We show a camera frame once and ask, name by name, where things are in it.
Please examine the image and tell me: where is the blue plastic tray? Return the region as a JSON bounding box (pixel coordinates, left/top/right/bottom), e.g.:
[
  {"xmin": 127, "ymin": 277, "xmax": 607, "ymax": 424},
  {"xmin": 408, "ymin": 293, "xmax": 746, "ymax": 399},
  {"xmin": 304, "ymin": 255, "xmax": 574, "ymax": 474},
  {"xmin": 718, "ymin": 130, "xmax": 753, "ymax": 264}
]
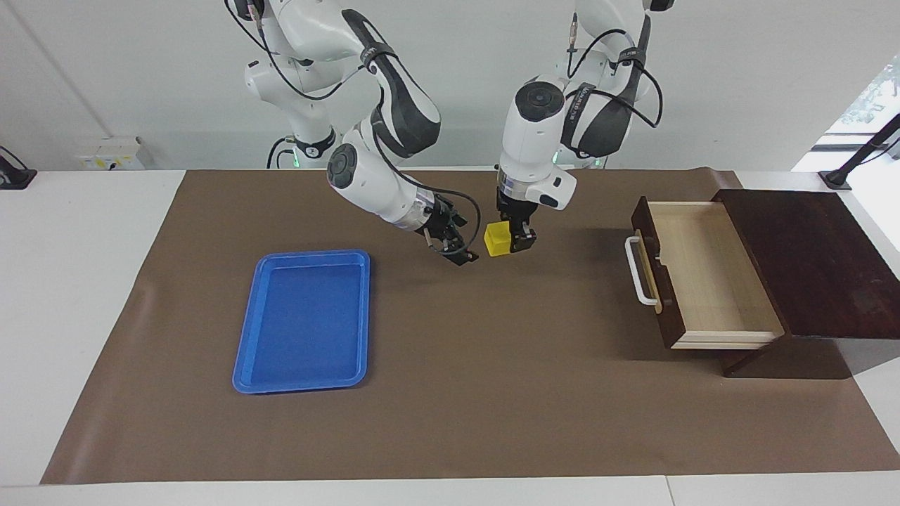
[{"xmin": 232, "ymin": 249, "xmax": 371, "ymax": 395}]

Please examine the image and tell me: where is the black right arm base cable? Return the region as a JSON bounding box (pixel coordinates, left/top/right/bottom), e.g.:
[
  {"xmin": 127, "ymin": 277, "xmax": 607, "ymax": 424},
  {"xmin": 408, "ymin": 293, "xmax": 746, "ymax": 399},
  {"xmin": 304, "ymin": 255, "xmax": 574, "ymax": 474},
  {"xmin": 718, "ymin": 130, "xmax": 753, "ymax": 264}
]
[{"xmin": 266, "ymin": 136, "xmax": 297, "ymax": 170}]

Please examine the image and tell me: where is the brown paper table mat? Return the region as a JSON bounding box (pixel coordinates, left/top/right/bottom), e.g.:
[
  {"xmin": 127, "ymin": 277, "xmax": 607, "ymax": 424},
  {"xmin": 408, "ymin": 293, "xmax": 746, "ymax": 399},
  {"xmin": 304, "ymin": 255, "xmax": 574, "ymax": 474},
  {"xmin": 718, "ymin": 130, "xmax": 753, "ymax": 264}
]
[{"xmin": 40, "ymin": 167, "xmax": 900, "ymax": 486}]

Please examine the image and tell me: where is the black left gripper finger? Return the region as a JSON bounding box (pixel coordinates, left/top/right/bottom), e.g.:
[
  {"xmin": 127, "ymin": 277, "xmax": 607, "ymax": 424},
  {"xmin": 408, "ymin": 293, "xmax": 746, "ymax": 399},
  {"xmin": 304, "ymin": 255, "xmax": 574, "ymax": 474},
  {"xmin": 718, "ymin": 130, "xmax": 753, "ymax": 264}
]
[{"xmin": 509, "ymin": 219, "xmax": 538, "ymax": 254}]

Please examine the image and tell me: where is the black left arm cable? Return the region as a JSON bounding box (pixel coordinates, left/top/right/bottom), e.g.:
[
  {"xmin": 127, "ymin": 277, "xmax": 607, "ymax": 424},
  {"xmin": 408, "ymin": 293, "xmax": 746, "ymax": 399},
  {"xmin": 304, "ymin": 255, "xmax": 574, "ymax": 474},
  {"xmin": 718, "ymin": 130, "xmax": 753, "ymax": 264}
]
[{"xmin": 565, "ymin": 13, "xmax": 664, "ymax": 131}]

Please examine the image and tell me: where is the dark brown wooden cabinet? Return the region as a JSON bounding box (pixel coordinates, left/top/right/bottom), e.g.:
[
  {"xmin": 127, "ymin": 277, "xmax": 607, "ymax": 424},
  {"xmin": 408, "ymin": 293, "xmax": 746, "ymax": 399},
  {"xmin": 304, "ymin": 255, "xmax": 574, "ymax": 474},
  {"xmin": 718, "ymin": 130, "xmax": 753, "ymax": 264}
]
[{"xmin": 712, "ymin": 188, "xmax": 900, "ymax": 379}]

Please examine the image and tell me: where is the white drawer handle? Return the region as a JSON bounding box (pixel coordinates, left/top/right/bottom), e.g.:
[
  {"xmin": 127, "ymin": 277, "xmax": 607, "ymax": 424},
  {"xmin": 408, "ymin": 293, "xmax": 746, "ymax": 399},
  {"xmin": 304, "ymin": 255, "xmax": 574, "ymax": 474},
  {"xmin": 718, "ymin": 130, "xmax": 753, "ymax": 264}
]
[{"xmin": 625, "ymin": 236, "xmax": 659, "ymax": 307}]

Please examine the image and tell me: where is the wooden drawer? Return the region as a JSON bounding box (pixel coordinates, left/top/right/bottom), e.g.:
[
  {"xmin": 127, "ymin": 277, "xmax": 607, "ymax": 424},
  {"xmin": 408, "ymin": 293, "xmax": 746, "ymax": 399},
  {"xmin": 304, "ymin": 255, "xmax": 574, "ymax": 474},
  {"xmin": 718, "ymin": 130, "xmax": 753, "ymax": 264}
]
[{"xmin": 626, "ymin": 197, "xmax": 788, "ymax": 351}]

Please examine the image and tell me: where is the black camera stand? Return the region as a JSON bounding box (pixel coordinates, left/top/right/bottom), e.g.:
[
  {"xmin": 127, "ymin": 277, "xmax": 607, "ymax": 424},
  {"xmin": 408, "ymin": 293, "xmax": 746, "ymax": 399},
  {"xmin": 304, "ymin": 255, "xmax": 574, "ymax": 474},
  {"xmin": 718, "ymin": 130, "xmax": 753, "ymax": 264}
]
[
  {"xmin": 0, "ymin": 145, "xmax": 38, "ymax": 190},
  {"xmin": 819, "ymin": 112, "xmax": 900, "ymax": 191}
]

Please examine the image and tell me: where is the white wall socket box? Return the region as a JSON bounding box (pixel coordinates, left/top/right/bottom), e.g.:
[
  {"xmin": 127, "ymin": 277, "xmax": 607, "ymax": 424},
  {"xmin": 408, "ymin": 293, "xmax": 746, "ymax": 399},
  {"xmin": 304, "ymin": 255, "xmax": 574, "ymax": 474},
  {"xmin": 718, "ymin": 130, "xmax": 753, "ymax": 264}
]
[{"xmin": 76, "ymin": 136, "xmax": 154, "ymax": 171}]

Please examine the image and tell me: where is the yellow cube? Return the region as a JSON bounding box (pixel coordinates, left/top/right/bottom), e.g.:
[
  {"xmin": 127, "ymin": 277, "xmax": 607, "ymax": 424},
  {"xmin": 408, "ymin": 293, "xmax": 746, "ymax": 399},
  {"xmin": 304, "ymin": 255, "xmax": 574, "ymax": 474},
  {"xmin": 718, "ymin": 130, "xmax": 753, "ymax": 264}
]
[{"xmin": 484, "ymin": 221, "xmax": 513, "ymax": 258}]

